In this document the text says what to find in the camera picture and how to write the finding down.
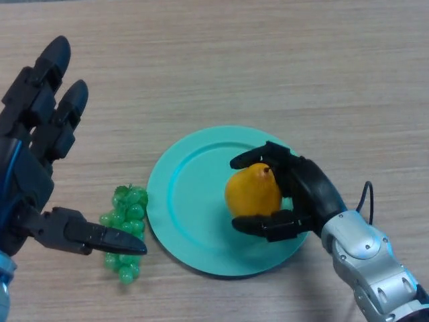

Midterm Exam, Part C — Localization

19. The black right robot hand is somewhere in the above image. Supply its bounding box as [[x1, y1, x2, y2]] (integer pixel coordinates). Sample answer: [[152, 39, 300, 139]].
[[229, 141, 348, 243]]

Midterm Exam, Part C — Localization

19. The green round plate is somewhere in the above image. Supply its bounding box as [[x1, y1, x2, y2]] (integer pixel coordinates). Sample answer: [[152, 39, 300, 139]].
[[146, 125, 310, 278]]

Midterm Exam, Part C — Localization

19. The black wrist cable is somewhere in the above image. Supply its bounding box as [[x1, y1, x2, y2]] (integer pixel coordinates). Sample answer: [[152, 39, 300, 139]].
[[355, 180, 374, 225]]

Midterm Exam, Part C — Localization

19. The green grape bunch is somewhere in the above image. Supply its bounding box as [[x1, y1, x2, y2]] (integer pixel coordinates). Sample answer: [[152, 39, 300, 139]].
[[99, 183, 149, 286]]

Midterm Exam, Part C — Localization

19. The yellow pear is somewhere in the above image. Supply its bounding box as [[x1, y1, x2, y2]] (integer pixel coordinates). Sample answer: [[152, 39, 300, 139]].
[[225, 162, 282, 217]]

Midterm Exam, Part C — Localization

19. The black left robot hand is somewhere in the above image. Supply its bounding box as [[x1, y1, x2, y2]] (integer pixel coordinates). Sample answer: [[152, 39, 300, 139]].
[[0, 35, 149, 258]]

